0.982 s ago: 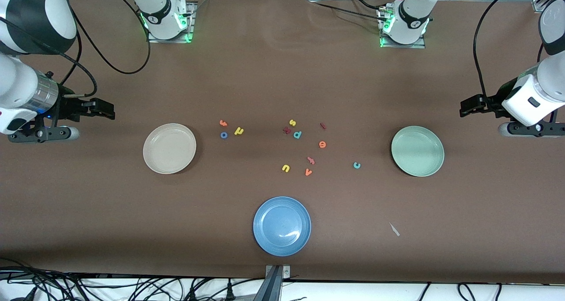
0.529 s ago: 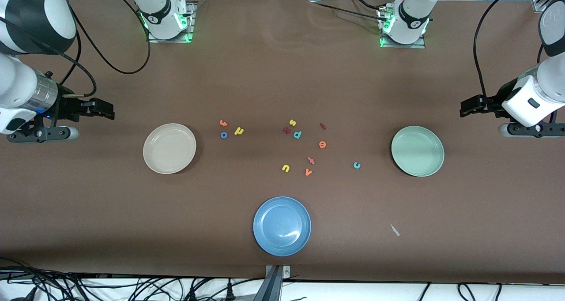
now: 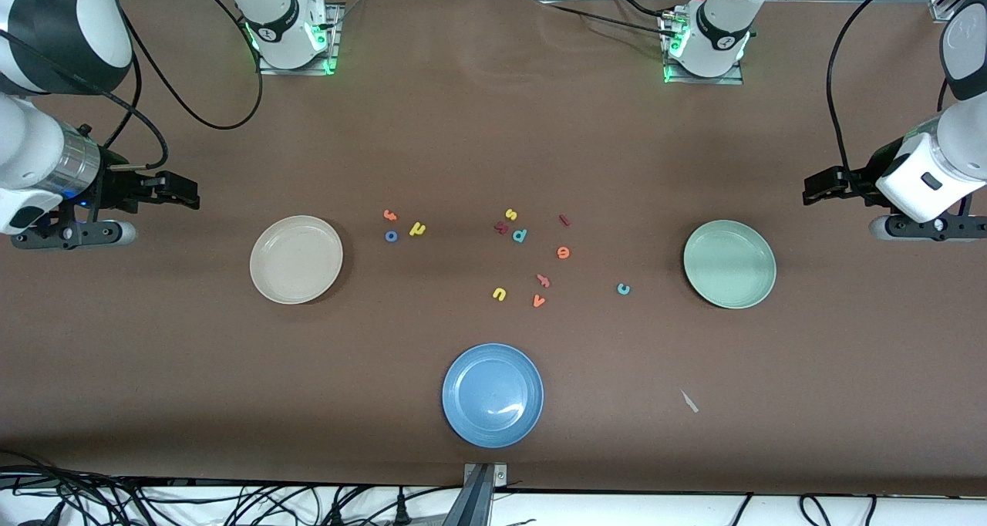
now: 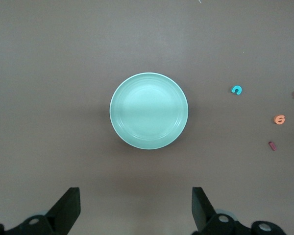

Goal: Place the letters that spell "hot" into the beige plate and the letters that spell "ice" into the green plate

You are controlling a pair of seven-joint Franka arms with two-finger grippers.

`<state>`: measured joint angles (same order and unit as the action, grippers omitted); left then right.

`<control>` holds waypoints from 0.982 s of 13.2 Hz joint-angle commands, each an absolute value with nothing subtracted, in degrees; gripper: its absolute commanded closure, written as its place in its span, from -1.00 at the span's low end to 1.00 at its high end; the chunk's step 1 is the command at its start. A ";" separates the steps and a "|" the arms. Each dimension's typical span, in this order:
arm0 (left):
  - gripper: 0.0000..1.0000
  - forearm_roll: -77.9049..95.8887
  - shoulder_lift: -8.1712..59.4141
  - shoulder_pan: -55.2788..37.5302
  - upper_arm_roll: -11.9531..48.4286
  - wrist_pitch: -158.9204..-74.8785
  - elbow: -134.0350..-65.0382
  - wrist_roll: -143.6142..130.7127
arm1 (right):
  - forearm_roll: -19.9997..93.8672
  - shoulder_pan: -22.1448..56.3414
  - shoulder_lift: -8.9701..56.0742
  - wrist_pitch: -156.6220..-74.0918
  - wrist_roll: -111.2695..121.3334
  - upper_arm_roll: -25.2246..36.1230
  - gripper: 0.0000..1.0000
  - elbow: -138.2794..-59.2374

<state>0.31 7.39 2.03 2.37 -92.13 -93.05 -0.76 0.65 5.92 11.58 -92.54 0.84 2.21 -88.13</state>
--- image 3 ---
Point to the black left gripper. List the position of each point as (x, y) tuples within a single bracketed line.
[(862, 183)]

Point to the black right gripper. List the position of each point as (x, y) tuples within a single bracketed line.
[(119, 189)]

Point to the yellow letter h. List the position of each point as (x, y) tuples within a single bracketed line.
[(417, 229)]

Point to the green plate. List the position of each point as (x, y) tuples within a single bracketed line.
[(729, 264)]

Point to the beige plate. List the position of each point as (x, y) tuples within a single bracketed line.
[(297, 260)]

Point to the white paper scrap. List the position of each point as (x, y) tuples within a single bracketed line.
[(688, 401)]

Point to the teal letter p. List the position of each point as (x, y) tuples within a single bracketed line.
[(515, 237)]

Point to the dark red letter x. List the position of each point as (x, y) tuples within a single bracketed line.
[(501, 228)]

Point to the brown table cover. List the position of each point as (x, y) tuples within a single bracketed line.
[(493, 125)]

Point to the black power plug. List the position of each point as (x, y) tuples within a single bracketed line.
[(337, 510), (401, 508)]

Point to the blue plate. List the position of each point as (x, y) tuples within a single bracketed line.
[(493, 395)]

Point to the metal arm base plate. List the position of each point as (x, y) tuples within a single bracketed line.
[(732, 80), (336, 40)]

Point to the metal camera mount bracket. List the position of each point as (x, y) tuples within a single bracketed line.
[(484, 473)]

